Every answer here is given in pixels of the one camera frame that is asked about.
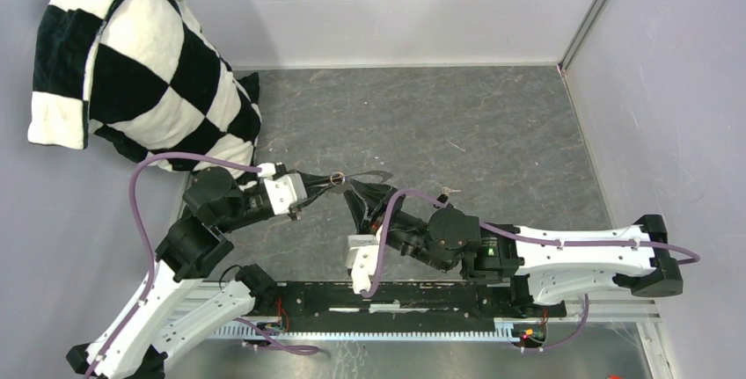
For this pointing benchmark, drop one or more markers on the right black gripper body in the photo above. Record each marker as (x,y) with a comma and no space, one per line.
(406,232)

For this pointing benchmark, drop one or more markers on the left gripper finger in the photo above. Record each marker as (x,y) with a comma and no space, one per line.
(312,181)
(315,191)

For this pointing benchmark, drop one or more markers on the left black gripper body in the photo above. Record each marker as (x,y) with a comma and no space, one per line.
(255,203)

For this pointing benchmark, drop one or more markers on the silver keyring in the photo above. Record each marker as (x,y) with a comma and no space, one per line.
(337,179)

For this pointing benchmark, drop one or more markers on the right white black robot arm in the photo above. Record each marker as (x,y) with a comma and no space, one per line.
(542,267)

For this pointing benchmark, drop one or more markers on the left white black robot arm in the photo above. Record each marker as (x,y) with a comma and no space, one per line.
(143,342)

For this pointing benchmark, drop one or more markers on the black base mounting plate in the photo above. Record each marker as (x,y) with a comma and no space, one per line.
(408,306)

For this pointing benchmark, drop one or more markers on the black and white checkered cloth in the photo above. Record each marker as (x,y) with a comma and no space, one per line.
(142,75)

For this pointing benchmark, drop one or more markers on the corner aluminium profile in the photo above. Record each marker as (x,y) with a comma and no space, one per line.
(584,29)

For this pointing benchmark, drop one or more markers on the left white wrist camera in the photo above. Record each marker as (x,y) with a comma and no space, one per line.
(285,189)

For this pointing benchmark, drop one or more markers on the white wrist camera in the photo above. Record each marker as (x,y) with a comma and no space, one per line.
(363,263)
(285,189)

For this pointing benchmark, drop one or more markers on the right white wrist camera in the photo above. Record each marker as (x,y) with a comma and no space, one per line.
(363,263)

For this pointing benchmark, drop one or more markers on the aluminium frame rail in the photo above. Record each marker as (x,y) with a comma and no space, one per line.
(530,333)

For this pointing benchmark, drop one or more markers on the white slotted cable duct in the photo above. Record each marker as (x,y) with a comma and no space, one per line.
(500,332)

